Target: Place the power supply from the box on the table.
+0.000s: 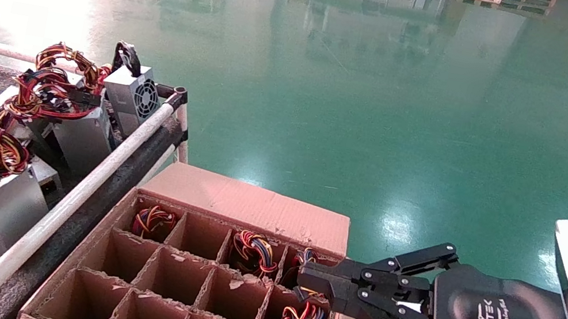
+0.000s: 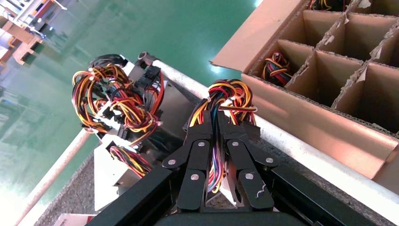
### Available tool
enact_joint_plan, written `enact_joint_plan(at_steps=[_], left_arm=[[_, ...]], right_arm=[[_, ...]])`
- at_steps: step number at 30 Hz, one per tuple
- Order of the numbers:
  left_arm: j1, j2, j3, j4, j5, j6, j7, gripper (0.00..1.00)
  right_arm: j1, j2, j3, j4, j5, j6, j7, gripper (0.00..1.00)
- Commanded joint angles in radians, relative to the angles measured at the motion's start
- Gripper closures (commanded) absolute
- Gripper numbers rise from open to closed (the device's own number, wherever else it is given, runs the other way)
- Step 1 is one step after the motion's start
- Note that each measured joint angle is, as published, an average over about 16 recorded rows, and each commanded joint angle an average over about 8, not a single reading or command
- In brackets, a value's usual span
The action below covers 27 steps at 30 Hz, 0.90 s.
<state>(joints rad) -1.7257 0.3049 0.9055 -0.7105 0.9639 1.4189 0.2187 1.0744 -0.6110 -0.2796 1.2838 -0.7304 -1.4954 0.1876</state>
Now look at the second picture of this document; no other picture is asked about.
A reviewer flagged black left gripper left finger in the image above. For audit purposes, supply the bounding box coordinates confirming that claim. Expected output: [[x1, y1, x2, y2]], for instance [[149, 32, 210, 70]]
[[162, 111, 215, 211]]

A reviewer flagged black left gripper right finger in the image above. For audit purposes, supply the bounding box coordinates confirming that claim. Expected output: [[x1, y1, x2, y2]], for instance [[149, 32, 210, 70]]
[[217, 111, 283, 211]]

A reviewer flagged power supply with wire bundle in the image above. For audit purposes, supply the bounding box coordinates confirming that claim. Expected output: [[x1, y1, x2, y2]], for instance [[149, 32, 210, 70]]
[[308, 0, 353, 11], [263, 51, 294, 88], [187, 79, 261, 205]]

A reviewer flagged cardboard box with dividers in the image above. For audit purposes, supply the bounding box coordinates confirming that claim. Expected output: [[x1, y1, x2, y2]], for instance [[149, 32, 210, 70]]
[[210, 0, 399, 195]]

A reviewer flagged large silver power supply unit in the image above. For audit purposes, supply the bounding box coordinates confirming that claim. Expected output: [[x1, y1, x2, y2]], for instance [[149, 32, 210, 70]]
[[81, 79, 195, 150]]

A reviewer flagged white flat power supply unit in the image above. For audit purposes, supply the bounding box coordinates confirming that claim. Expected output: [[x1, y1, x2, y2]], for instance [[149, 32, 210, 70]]
[[93, 137, 154, 213]]

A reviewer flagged small power supply with fan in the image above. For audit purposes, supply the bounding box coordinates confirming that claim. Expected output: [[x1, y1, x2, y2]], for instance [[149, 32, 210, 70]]
[[72, 53, 164, 104]]

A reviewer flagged long white table rail pipe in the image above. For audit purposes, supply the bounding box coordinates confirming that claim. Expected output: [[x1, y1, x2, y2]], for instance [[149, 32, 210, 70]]
[[138, 51, 399, 225]]

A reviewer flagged short white table rail pipe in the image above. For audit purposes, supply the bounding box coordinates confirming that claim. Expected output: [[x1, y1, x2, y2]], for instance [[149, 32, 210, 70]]
[[16, 129, 94, 226]]

